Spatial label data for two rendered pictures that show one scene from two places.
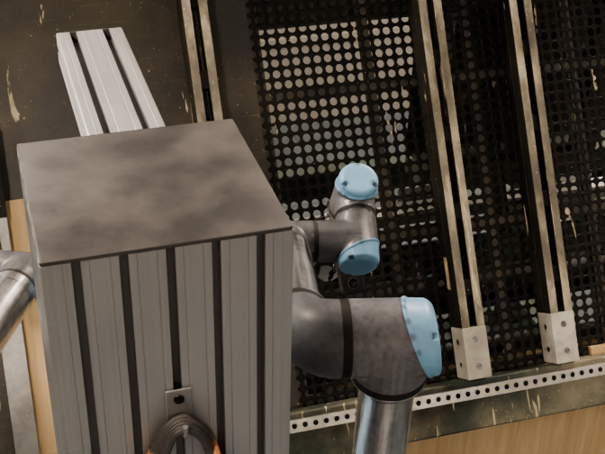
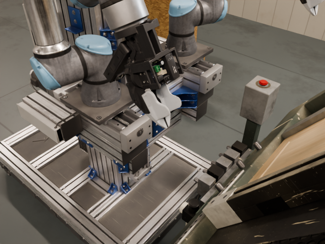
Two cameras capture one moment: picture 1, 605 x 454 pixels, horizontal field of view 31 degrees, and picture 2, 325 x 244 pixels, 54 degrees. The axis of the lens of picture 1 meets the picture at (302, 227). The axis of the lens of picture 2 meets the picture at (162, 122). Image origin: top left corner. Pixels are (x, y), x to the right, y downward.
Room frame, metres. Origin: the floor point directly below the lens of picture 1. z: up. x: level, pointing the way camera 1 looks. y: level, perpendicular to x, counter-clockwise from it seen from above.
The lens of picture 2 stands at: (2.28, -0.33, 1.74)
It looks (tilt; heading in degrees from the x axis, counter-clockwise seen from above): 40 degrees down; 148
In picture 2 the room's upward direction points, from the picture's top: straight up
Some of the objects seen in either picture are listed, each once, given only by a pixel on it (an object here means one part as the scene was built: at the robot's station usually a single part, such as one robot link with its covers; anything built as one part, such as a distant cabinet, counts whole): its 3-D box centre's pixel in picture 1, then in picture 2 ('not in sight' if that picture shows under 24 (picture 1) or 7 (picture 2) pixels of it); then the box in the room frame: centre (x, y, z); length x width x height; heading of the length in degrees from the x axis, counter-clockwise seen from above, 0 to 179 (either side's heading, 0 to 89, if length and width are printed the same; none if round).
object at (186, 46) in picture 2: not in sight; (181, 39); (1.15, 0.48, 1.09); 0.15 x 0.15 x 0.10
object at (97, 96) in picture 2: not in sight; (99, 84); (1.31, 0.01, 1.09); 0.15 x 0.15 x 0.10
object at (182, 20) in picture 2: not in sight; (183, 14); (1.15, 0.48, 1.20); 0.13 x 0.12 x 0.14; 84
